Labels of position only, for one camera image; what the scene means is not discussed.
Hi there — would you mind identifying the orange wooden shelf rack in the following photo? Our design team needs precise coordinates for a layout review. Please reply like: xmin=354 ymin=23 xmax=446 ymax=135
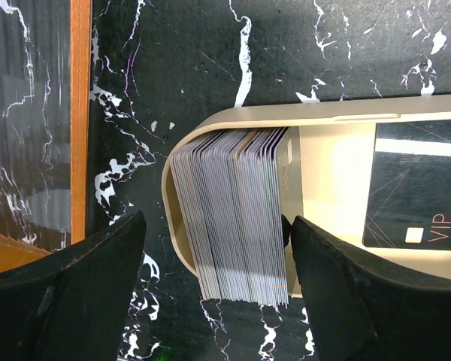
xmin=0 ymin=1 xmax=92 ymax=272

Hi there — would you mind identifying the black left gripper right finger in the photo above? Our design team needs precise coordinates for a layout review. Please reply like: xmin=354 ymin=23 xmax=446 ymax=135
xmin=282 ymin=217 xmax=451 ymax=360

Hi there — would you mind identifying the tan oval wooden tray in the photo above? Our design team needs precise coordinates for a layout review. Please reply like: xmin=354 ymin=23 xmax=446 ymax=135
xmin=162 ymin=95 xmax=451 ymax=298

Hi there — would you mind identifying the black VIP credit card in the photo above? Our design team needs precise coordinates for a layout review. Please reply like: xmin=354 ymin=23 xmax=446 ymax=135
xmin=362 ymin=120 xmax=451 ymax=251

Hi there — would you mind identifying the white card stack in tray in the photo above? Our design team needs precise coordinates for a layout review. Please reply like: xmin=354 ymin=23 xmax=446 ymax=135
xmin=170 ymin=128 xmax=289 ymax=307

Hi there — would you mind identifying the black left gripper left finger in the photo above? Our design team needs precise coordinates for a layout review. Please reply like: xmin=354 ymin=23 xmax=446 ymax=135
xmin=0 ymin=211 xmax=146 ymax=360

